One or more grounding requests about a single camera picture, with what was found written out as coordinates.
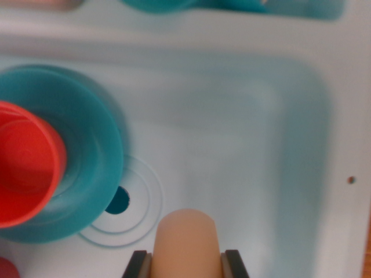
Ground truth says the teal dish brush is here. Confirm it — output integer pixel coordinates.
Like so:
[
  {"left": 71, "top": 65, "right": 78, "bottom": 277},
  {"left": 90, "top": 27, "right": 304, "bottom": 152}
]
[{"left": 121, "top": 0, "right": 269, "bottom": 14}]

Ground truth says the grey toy faucet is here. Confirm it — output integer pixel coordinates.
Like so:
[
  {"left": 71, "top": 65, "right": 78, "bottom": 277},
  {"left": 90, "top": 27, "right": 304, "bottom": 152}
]
[{"left": 0, "top": 0, "right": 83, "bottom": 12}]

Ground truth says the beige bread-shaped toy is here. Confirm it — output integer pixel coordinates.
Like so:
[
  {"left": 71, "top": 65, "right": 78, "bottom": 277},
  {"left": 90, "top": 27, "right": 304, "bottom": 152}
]
[{"left": 150, "top": 208, "right": 224, "bottom": 278}]

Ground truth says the red plastic tumbler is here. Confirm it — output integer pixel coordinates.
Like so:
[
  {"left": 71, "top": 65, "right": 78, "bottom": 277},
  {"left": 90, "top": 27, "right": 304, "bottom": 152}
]
[{"left": 0, "top": 256, "right": 21, "bottom": 278}]

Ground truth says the teal plastic plate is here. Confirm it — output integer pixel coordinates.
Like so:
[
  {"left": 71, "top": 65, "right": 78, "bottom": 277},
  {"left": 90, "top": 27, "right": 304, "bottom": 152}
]
[{"left": 0, "top": 64, "right": 125, "bottom": 244}]

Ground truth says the red cup with handle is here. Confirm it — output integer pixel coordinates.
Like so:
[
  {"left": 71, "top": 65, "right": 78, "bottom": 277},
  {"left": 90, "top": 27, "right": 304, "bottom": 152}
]
[{"left": 0, "top": 100, "right": 68, "bottom": 229}]

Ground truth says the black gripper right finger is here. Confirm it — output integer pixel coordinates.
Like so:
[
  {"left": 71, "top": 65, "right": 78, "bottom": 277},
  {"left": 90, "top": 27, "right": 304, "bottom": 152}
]
[{"left": 220, "top": 249, "right": 250, "bottom": 278}]

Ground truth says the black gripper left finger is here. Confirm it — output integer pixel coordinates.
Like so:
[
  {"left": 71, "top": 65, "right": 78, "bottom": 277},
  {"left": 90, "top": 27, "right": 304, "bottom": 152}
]
[{"left": 121, "top": 250, "right": 152, "bottom": 278}]

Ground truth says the light blue toy sink unit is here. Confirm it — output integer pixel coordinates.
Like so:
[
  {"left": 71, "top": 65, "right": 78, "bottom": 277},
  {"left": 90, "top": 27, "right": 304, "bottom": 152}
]
[{"left": 0, "top": 0, "right": 371, "bottom": 278}]

